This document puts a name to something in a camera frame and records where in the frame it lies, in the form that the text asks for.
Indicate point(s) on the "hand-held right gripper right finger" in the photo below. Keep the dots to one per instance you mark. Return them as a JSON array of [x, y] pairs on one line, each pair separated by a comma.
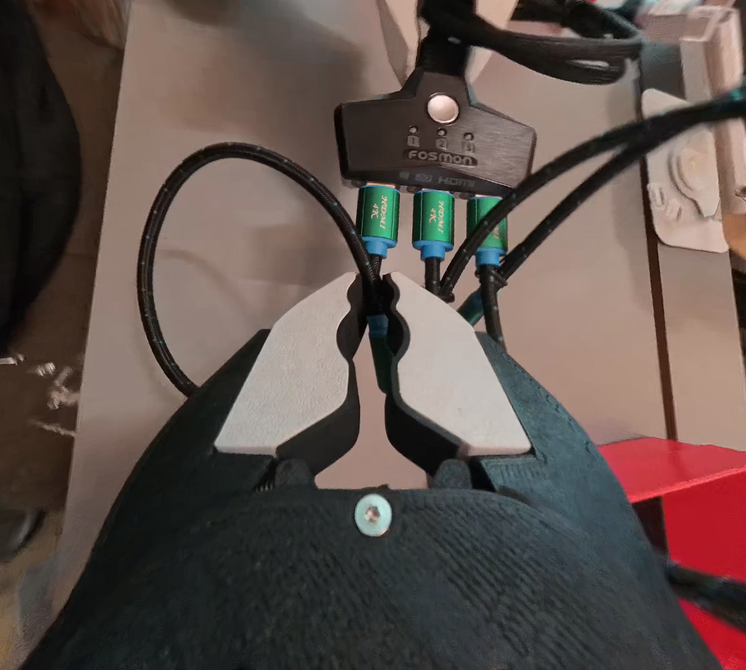
[[454, 384]]

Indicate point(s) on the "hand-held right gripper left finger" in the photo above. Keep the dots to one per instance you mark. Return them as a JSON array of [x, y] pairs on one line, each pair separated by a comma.
[[291, 378]]

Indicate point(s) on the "black Fosmon HDMI switch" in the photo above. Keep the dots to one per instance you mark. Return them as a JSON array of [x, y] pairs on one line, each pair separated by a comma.
[[379, 139]]

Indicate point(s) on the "grey desk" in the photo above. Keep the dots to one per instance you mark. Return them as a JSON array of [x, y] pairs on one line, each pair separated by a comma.
[[233, 69]]

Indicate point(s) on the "white plastic clamp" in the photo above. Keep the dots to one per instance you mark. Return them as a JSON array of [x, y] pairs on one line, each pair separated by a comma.
[[699, 40]]

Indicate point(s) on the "white mounting plate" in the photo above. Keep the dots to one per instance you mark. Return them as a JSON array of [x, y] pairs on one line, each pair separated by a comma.
[[687, 168]]

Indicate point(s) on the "person's black sweater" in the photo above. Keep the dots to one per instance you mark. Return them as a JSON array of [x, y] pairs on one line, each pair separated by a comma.
[[29, 157]]

